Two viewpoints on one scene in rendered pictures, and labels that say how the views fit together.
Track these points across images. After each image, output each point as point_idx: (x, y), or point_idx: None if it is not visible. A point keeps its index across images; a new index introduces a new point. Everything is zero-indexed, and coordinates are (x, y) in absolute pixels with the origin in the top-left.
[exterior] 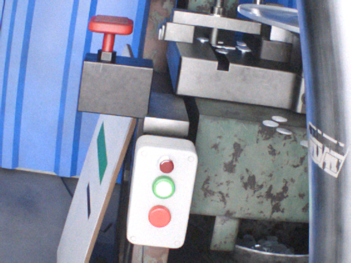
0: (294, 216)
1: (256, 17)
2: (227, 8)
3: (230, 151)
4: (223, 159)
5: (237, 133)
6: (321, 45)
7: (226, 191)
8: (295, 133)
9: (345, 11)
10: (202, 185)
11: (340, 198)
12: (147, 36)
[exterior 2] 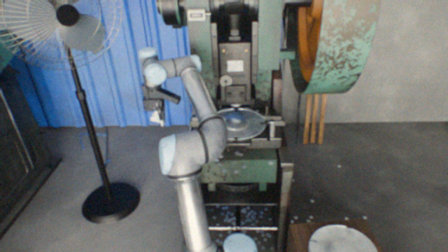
0: (231, 181)
1: None
2: (215, 101)
3: (207, 167)
4: (206, 169)
5: (208, 163)
6: (179, 207)
7: (208, 176)
8: (225, 161)
9: (182, 202)
10: (201, 176)
11: (186, 236)
12: (192, 110)
